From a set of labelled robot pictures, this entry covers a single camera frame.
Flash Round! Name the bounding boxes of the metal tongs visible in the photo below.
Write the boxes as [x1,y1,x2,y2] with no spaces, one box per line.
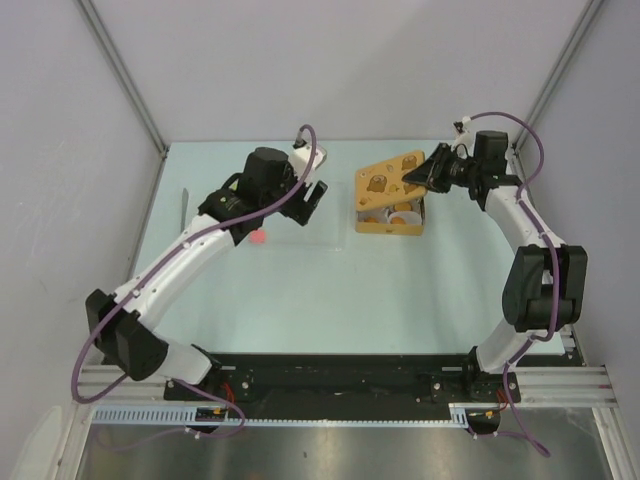
[180,187,190,233]

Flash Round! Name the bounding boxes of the white slotted cable duct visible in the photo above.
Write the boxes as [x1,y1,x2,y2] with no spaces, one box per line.
[92,405,501,429]

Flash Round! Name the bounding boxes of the clear plastic tray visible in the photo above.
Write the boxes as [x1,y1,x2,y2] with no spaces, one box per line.
[234,179,350,251]

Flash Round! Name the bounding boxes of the silver tin lid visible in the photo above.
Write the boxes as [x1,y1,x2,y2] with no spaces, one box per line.
[354,150,427,212]

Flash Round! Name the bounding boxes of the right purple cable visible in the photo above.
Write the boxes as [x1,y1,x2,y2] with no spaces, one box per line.
[462,112,561,459]

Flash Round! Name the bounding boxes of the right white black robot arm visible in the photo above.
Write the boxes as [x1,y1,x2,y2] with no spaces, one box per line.
[403,130,588,401]

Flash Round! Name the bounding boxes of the gold cookie tin box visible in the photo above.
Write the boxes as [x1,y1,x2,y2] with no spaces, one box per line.
[355,198,425,236]

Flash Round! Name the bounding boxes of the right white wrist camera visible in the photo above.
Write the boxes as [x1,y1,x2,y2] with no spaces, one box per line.
[451,116,473,151]

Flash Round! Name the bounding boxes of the white paper cup back right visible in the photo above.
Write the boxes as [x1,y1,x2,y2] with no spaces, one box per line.
[390,202,413,213]

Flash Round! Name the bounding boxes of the aluminium frame post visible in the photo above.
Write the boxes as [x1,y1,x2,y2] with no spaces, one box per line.
[525,0,608,128]
[74,0,169,158]

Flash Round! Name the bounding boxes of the right aluminium frame post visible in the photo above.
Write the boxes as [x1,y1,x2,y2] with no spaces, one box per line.
[525,0,608,128]

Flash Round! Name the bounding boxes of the aluminium rail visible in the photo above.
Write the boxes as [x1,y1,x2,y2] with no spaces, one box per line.
[72,366,616,414]

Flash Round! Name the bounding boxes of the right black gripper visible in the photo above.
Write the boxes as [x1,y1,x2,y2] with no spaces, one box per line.
[402,143,480,194]

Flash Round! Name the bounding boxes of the left aluminium frame post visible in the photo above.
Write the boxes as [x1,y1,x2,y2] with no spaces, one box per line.
[74,0,169,158]

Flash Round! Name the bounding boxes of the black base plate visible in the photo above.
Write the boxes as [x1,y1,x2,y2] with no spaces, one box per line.
[102,349,584,406]

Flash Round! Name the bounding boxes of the white paper cup front left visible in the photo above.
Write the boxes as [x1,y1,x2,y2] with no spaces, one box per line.
[357,209,387,224]

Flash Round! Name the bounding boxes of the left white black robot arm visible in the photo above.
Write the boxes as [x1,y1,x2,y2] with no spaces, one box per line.
[85,143,327,400]

